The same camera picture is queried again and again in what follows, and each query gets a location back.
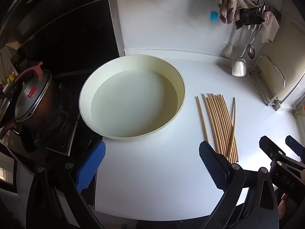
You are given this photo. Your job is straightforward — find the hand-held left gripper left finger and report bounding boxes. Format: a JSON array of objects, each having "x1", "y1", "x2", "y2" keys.
[{"x1": 26, "y1": 140, "x2": 106, "y2": 229}]

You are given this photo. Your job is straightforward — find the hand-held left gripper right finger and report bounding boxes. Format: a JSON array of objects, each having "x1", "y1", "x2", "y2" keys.
[{"x1": 199, "y1": 140, "x2": 279, "y2": 229}]

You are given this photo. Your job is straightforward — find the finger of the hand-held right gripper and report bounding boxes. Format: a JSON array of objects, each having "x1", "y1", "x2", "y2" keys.
[
  {"x1": 285, "y1": 135, "x2": 305, "y2": 163},
  {"x1": 259, "y1": 135, "x2": 296, "y2": 166}
]

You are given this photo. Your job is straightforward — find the pile of wooden chopsticks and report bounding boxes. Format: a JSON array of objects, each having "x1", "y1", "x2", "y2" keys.
[{"x1": 196, "y1": 93, "x2": 239, "y2": 163}]

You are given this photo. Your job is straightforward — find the round cream plastic basin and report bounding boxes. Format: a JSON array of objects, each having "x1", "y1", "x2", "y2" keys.
[{"x1": 79, "y1": 55, "x2": 186, "y2": 142}]

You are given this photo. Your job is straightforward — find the person's right hand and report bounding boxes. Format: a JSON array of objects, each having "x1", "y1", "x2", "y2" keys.
[{"x1": 278, "y1": 193, "x2": 290, "y2": 220}]

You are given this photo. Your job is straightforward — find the black gas stove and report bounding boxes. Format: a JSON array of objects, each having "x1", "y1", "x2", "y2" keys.
[{"x1": 14, "y1": 81, "x2": 105, "y2": 163}]

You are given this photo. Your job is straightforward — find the metal spatula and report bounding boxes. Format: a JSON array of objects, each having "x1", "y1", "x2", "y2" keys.
[{"x1": 232, "y1": 24, "x2": 261, "y2": 77}]

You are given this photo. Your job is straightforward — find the metal pot lid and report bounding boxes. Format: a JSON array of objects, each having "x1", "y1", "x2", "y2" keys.
[{"x1": 14, "y1": 70, "x2": 52, "y2": 123}]

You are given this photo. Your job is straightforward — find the metal ladle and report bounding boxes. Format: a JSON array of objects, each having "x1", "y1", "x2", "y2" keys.
[{"x1": 247, "y1": 24, "x2": 262, "y2": 60}]

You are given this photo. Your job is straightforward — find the white dish brush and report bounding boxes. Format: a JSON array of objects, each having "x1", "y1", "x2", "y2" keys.
[{"x1": 224, "y1": 30, "x2": 237, "y2": 58}]

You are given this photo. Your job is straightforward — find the pale pink cloth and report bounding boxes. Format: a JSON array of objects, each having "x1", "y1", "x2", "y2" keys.
[{"x1": 260, "y1": 11, "x2": 280, "y2": 44}]

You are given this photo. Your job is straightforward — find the dark cloth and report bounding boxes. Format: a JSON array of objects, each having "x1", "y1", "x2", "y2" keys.
[{"x1": 235, "y1": 6, "x2": 265, "y2": 30}]

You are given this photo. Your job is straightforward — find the grey-brown towel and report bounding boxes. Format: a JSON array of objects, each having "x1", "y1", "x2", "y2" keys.
[{"x1": 216, "y1": 0, "x2": 259, "y2": 25}]

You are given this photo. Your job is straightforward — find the metal wire rack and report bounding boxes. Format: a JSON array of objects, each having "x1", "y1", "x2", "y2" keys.
[{"x1": 250, "y1": 54, "x2": 305, "y2": 111}]

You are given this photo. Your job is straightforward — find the dark cooking pot red handles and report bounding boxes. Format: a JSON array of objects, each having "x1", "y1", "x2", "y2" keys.
[{"x1": 0, "y1": 61, "x2": 72, "y2": 140}]

